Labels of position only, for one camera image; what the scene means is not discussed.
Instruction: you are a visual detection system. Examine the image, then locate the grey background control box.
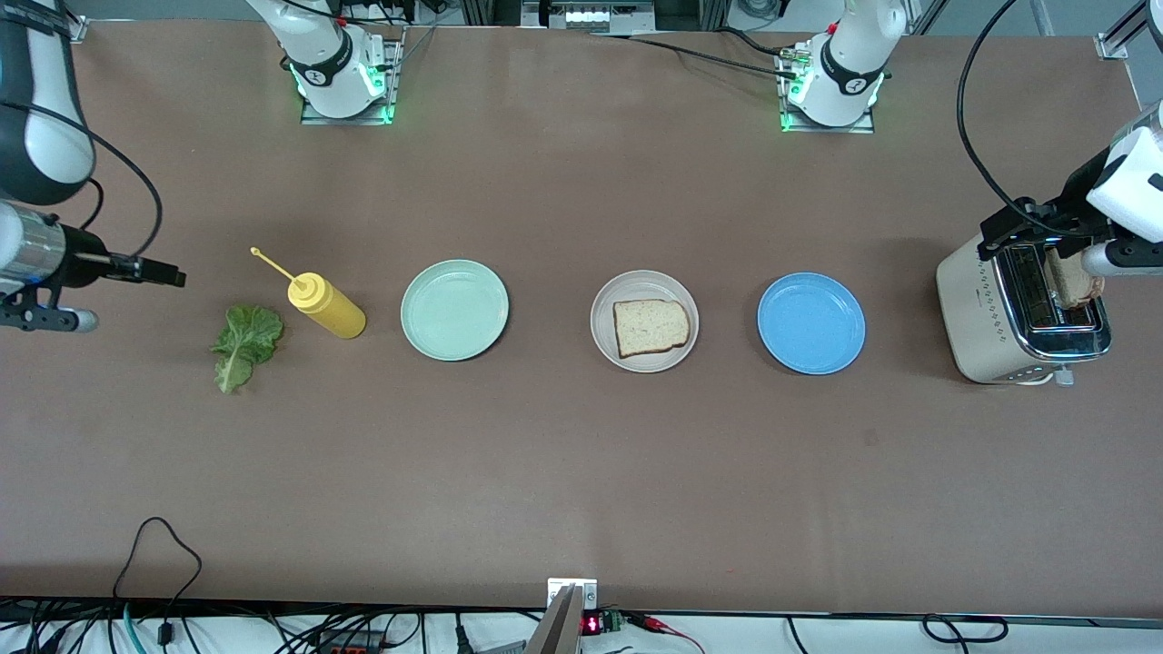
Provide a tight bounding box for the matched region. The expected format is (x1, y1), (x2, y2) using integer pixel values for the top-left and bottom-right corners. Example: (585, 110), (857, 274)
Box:
(522, 0), (655, 33)

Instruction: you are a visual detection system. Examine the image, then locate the brown bread slice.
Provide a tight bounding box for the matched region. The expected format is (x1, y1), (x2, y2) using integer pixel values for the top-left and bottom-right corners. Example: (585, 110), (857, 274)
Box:
(613, 299), (691, 360)

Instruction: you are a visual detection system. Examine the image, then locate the black coiled cable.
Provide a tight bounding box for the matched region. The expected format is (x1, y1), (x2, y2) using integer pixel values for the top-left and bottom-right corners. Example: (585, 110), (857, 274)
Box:
(922, 615), (1009, 644)

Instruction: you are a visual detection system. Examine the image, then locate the beige plate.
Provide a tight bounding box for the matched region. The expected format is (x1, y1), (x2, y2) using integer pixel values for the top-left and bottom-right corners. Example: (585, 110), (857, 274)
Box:
(591, 270), (700, 374)

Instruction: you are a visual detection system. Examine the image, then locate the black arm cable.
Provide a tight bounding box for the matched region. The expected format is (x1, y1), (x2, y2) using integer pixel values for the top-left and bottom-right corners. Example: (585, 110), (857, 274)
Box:
(0, 100), (164, 260)
(957, 0), (1091, 239)

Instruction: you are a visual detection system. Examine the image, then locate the red clip cable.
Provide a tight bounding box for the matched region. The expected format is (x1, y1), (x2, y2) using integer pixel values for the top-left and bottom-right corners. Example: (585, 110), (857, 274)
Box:
(625, 613), (708, 654)

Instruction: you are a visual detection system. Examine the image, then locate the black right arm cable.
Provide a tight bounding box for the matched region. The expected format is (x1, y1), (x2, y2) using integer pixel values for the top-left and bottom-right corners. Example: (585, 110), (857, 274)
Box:
(0, 100), (164, 260)

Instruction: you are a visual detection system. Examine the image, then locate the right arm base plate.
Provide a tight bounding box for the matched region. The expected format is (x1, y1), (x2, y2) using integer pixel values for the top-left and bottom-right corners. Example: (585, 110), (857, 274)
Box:
(300, 36), (403, 126)

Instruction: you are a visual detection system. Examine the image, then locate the green lettuce leaf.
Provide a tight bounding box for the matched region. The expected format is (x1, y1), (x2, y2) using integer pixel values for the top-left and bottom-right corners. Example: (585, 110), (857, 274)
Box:
(211, 304), (285, 394)

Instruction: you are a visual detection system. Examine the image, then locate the black looped table cable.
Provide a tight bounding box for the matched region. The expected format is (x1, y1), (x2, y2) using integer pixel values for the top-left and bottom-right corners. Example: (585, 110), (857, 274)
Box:
(114, 518), (203, 648)

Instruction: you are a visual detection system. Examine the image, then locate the mint green plate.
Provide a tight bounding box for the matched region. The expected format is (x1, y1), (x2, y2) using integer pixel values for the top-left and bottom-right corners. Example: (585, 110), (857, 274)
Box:
(401, 260), (510, 362)

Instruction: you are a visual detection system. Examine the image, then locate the aluminium camera mount post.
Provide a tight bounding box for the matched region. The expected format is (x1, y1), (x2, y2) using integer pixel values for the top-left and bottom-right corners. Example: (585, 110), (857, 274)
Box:
(522, 586), (582, 654)

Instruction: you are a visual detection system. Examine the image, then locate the beige toaster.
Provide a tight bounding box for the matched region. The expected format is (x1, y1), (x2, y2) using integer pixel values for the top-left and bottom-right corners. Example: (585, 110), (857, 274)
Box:
(936, 232), (1113, 385)

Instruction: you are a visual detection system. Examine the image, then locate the black base power cable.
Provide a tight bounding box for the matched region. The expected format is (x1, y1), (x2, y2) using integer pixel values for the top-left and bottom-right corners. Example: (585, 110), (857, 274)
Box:
(591, 27), (800, 78)

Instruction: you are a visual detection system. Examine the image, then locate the yellow squeeze bottle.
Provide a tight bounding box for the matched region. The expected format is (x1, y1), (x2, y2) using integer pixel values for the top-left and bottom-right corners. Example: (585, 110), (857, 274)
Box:
(250, 246), (367, 341)

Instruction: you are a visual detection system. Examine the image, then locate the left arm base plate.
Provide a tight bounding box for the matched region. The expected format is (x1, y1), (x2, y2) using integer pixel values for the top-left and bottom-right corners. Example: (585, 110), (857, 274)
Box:
(780, 50), (878, 134)

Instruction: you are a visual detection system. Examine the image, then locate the toasted bread slice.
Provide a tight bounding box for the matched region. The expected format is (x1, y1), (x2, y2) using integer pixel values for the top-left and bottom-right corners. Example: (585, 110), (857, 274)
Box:
(1043, 247), (1106, 311)

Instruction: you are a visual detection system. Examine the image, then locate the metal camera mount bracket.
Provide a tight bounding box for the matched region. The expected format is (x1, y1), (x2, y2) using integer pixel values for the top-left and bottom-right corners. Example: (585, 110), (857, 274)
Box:
(547, 579), (599, 611)

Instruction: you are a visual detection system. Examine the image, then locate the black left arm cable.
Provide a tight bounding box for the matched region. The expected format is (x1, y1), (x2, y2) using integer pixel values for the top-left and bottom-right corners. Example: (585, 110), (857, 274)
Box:
(957, 0), (1091, 239)

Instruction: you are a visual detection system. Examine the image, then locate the blue plate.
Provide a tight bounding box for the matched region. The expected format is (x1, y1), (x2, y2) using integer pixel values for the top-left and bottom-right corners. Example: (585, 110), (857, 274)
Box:
(757, 272), (867, 376)

